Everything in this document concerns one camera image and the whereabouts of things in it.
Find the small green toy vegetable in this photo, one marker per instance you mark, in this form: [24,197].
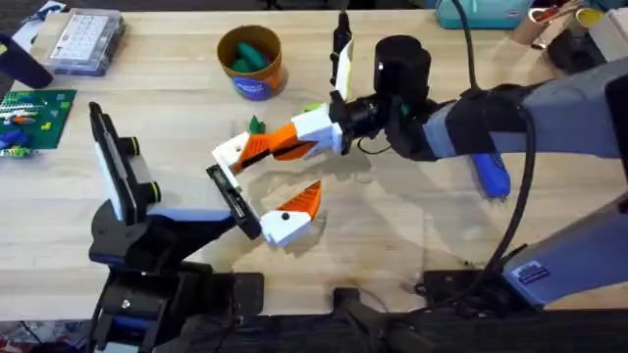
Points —
[257,125]

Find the right wrist upright plate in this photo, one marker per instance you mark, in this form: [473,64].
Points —
[345,64]

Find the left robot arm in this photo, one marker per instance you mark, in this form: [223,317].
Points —
[130,304]

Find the black rail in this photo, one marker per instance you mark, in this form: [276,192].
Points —
[392,328]

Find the wrist upright plate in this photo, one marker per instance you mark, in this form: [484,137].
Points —
[345,64]
[115,166]

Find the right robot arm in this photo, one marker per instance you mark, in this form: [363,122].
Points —
[564,113]

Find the green board with blocks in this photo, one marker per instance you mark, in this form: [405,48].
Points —
[34,117]

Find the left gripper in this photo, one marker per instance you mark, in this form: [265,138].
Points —
[196,230]

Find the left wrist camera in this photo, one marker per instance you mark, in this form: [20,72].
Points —
[142,171]

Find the teal box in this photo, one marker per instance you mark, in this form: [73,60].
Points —
[483,14]

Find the beige box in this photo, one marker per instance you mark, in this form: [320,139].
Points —
[613,34]

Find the green disc with holes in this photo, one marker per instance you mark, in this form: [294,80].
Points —
[312,107]

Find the cardboard tube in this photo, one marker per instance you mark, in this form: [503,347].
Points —
[531,27]

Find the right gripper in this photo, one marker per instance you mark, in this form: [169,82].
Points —
[400,73]

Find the clear plastic parts box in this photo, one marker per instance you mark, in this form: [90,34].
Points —
[86,41]

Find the left wrist upright plate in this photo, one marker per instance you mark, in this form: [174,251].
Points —
[115,166]

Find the white and blue booklet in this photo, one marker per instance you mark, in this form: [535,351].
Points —
[36,22]

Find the orange ribbed wedge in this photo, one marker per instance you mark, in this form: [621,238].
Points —
[257,147]

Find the brown tub with green toys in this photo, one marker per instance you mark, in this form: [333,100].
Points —
[251,61]

